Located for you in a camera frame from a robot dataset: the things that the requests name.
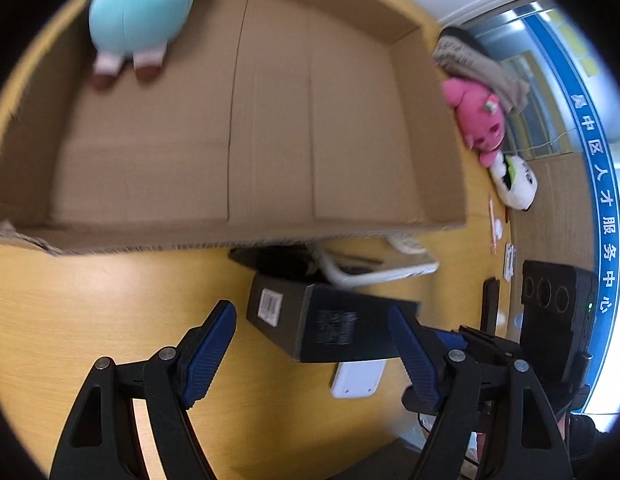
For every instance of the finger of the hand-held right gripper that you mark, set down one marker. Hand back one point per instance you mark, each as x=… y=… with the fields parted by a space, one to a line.
x=482 y=394
x=489 y=341

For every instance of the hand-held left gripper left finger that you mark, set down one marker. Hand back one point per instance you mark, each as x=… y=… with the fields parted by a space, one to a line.
x=210 y=355

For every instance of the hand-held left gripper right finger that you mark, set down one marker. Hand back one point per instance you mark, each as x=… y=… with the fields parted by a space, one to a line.
x=414 y=360

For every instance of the white power bank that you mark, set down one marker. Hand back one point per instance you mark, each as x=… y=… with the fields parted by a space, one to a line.
x=357 y=379

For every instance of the white phone case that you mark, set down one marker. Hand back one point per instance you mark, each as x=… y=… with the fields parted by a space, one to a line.
x=389 y=271

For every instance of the black rectangular box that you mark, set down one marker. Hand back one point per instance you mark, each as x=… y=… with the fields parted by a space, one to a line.
x=300 y=320

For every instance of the cardboard box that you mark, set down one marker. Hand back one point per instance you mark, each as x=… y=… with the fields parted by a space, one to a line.
x=290 y=110

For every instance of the person's right forearm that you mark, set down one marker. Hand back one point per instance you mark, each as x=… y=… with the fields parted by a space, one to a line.
x=587 y=440

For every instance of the wooden desktop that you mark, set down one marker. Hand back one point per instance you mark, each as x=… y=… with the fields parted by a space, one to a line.
x=90 y=310

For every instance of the flat black item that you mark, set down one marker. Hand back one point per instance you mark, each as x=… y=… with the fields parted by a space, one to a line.
x=490 y=305

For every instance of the pink pen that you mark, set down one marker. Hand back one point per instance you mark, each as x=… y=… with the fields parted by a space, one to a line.
x=492 y=230

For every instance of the white green plush toy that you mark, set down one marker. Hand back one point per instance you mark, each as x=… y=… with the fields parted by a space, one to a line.
x=514 y=180

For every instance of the pink plush toy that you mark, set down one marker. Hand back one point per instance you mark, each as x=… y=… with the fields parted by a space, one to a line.
x=477 y=115

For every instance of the beige printed cloth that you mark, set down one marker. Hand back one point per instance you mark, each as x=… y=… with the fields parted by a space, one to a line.
x=484 y=65

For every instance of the teal plush toy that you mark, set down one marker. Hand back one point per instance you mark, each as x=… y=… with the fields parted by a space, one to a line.
x=140 y=10

